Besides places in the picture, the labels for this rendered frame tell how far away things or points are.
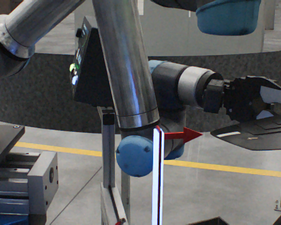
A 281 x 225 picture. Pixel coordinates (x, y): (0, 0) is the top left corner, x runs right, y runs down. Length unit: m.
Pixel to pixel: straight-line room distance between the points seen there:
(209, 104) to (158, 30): 6.12
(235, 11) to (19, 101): 2.21
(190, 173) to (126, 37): 2.70
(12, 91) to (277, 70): 1.41
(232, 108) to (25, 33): 0.47
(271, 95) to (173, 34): 6.06
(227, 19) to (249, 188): 2.80
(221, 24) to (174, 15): 6.26
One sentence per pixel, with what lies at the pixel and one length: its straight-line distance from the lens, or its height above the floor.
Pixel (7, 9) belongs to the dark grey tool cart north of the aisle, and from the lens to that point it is 7.36.
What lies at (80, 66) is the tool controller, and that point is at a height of 1.16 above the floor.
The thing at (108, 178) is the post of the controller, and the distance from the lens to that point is 1.30.
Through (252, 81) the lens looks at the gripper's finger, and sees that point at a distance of 0.88.
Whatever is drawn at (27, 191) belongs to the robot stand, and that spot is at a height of 0.96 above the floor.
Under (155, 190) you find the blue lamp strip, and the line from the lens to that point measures 0.73.
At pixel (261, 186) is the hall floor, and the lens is 3.41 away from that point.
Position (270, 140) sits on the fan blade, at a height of 1.18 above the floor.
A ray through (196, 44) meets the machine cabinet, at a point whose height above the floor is 0.29.
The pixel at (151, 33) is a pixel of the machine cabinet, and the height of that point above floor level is 0.41.
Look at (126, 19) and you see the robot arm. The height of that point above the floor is 1.32.
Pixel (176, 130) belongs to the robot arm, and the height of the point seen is 1.10.
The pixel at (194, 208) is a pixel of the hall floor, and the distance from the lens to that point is 3.06.
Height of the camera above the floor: 1.42
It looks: 17 degrees down
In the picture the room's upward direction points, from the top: 1 degrees clockwise
